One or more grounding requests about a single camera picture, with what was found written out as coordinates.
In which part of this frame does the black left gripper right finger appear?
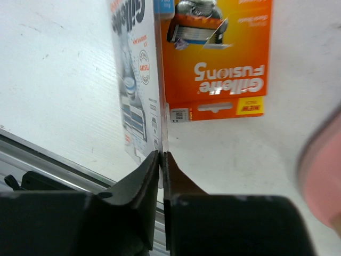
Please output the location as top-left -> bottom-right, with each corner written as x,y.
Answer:
163,152 -> 315,255

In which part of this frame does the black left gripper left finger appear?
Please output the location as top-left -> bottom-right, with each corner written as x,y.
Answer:
1,151 -> 159,255

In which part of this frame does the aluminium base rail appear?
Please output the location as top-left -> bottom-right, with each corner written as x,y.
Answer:
1,136 -> 167,255

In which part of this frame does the pink three-tier wooden shelf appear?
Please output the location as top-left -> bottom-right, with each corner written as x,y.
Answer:
297,105 -> 340,236

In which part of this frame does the orange Gillette Fusion box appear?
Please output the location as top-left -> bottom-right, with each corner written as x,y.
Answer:
158,1 -> 273,123

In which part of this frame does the white Gillette blister pack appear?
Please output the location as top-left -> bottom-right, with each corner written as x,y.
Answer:
108,0 -> 169,165

